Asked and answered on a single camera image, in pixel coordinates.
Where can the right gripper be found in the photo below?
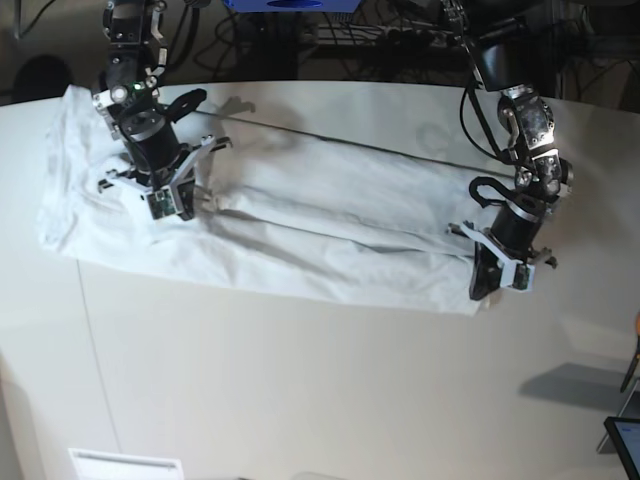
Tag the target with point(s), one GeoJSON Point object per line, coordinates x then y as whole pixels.
{"type": "Point", "coordinates": [158, 160]}

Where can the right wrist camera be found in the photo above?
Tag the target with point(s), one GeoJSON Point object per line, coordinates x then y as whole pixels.
{"type": "Point", "coordinates": [161, 204]}

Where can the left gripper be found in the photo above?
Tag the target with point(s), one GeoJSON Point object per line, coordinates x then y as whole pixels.
{"type": "Point", "coordinates": [507, 242]}

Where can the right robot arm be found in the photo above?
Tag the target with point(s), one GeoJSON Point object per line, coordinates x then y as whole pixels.
{"type": "Point", "coordinates": [137, 60]}

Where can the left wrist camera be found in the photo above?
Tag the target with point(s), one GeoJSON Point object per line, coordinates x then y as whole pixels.
{"type": "Point", "coordinates": [523, 277]}

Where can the tablet on stand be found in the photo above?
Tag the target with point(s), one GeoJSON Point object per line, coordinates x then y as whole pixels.
{"type": "Point", "coordinates": [622, 438]}

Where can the white T-shirt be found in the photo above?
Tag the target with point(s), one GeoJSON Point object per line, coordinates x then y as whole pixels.
{"type": "Point", "coordinates": [286, 214]}

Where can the blue box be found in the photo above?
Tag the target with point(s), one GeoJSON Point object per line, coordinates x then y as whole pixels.
{"type": "Point", "coordinates": [255, 6]}

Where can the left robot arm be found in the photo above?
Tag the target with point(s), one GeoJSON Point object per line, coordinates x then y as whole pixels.
{"type": "Point", "coordinates": [520, 129]}

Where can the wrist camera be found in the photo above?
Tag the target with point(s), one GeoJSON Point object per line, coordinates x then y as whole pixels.
{"type": "Point", "coordinates": [523, 277]}
{"type": "Point", "coordinates": [161, 204]}

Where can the white paper sheet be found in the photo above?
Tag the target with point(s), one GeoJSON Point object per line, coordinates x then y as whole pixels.
{"type": "Point", "coordinates": [90, 464]}

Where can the black tripod leg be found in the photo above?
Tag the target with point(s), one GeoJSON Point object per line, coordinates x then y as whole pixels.
{"type": "Point", "coordinates": [633, 365]}

